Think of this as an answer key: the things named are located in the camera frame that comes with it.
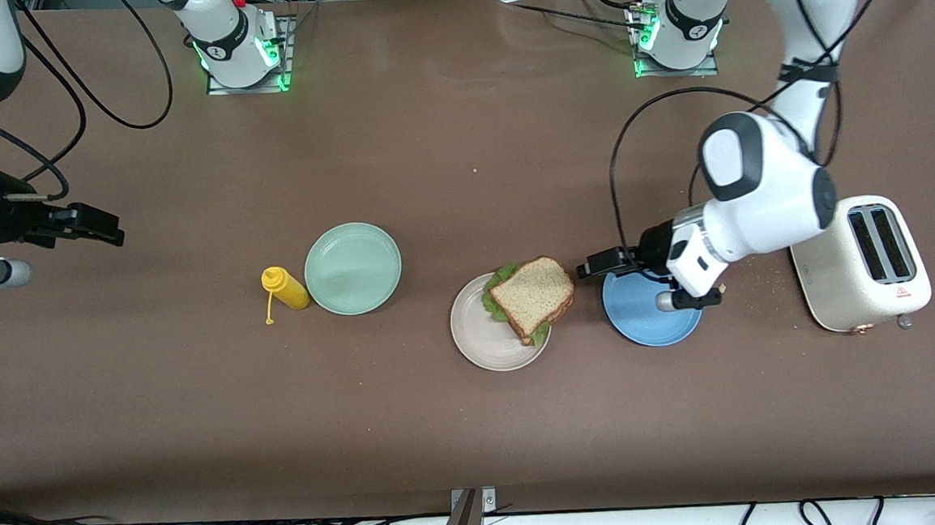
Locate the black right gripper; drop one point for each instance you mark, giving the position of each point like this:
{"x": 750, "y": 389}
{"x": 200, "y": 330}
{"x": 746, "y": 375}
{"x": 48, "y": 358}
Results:
{"x": 12, "y": 219}

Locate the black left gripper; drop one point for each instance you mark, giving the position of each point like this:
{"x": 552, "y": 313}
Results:
{"x": 652, "y": 251}

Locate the toasted bread slice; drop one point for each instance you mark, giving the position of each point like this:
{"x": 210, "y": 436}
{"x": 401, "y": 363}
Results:
{"x": 530, "y": 291}
{"x": 541, "y": 333}

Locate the green lettuce leaf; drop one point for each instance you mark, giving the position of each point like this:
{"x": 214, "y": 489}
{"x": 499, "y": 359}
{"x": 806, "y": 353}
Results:
{"x": 500, "y": 293}

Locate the yellow squeeze bottle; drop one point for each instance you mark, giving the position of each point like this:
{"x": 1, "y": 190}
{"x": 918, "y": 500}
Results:
{"x": 286, "y": 290}

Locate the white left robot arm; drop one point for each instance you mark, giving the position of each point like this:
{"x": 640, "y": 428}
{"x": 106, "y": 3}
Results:
{"x": 763, "y": 187}

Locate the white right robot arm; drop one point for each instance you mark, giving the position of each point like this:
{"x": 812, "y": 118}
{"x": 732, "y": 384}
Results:
{"x": 227, "y": 42}

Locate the blue plate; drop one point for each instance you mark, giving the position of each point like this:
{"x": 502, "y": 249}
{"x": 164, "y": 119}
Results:
{"x": 641, "y": 317}

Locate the beige plate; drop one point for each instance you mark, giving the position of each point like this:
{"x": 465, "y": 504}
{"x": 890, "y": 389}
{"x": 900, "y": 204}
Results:
{"x": 480, "y": 339}

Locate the mint green plate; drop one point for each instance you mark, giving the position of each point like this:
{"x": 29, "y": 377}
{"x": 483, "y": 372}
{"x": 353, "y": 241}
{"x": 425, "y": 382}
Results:
{"x": 353, "y": 269}

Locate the white two-slot toaster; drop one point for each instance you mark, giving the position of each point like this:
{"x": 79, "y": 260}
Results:
{"x": 842, "y": 288}

